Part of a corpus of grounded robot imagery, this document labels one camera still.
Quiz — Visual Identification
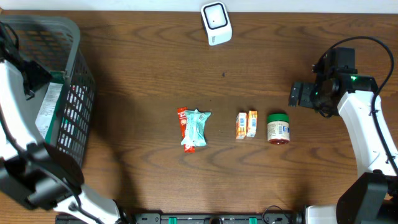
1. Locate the green lid jar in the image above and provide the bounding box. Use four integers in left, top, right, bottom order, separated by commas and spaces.
267, 113, 290, 145

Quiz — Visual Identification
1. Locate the orange small box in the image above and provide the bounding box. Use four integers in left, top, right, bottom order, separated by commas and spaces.
246, 111, 257, 138
236, 112, 247, 139

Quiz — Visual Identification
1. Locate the mint green snack packet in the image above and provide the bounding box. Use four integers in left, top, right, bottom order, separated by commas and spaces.
181, 110, 211, 147

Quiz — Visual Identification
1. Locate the red stick sachet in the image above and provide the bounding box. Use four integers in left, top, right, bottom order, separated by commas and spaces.
177, 107, 195, 153

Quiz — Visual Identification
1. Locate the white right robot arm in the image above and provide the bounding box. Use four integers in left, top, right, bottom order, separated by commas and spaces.
289, 47, 397, 223

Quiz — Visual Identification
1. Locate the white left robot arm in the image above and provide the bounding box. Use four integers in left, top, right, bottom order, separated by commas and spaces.
1, 16, 129, 223

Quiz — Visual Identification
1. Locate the white barcode scanner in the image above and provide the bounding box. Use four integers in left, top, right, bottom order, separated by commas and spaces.
200, 1, 233, 46

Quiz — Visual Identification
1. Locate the grey plastic basket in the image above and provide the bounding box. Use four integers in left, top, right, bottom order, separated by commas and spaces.
1, 15, 96, 165

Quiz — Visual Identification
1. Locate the green white flat package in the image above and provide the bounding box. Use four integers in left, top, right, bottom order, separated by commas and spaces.
35, 71, 65, 144

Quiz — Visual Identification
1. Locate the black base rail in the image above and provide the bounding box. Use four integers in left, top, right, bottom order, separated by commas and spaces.
55, 212, 302, 224

